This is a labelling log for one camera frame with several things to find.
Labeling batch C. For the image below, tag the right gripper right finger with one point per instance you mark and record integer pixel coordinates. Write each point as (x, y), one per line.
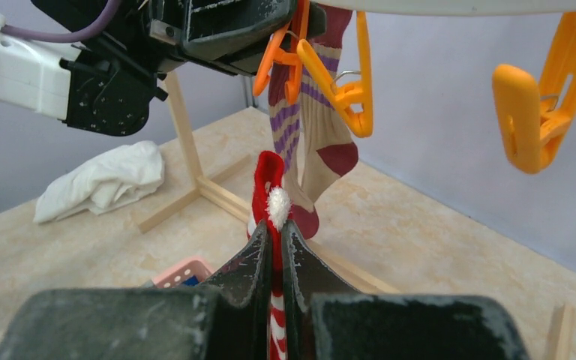
(327, 318)

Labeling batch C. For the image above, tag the orange clip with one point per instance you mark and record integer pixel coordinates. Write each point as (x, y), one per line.
(534, 115)
(283, 59)
(350, 92)

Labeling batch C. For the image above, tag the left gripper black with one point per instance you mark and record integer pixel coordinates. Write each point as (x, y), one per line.
(162, 35)

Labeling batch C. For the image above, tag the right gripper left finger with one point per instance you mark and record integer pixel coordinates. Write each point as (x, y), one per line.
(224, 317)

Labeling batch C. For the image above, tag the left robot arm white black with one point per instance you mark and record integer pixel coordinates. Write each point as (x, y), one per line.
(102, 72)

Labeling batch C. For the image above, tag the red white striped sock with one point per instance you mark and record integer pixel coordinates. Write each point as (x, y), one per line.
(271, 203)

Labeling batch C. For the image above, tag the white cloth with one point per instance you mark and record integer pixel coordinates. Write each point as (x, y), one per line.
(115, 178)

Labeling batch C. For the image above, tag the pink plastic basket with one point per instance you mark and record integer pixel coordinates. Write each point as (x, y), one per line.
(188, 272)

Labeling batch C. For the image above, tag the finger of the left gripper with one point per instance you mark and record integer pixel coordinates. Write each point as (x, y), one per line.
(267, 32)

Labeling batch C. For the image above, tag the beige purple striped sock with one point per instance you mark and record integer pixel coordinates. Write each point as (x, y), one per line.
(286, 131)

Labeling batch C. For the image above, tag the wooden drying rack frame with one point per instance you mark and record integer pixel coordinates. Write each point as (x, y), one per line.
(382, 236)

